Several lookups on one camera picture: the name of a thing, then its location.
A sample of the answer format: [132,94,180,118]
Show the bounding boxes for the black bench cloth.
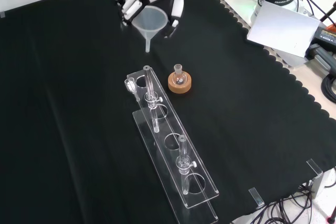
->
[0,0,336,224]

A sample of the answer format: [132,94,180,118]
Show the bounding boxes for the tangled black floor cables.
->
[230,182,336,224]

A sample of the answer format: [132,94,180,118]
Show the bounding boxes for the clear acrylic funnel stand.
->
[126,66,220,223]

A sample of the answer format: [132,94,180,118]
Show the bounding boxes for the translucent plastic funnel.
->
[131,5,169,53]

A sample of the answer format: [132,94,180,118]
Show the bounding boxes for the clear glass round-bottom flask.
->
[172,63,187,86]

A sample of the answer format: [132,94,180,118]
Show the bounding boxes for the clear cloth clamp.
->
[306,158,324,177]
[248,187,266,207]

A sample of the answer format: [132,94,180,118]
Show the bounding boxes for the black orange power adapter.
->
[313,23,336,49]

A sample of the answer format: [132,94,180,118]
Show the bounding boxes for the brown cork ring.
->
[167,71,193,94]

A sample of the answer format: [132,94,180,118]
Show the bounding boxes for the coiled black cable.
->
[321,73,336,102]

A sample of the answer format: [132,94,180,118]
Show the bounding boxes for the pale white board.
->
[246,1,321,58]

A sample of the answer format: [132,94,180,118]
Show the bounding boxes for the black tripod leg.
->
[318,0,336,23]

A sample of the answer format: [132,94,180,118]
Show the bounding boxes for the grey metal box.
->
[309,170,329,200]

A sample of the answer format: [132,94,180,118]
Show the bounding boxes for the grey black hand tool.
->
[307,43,336,74]

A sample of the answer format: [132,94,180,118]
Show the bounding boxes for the small clear glass funnel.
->
[124,78,141,103]

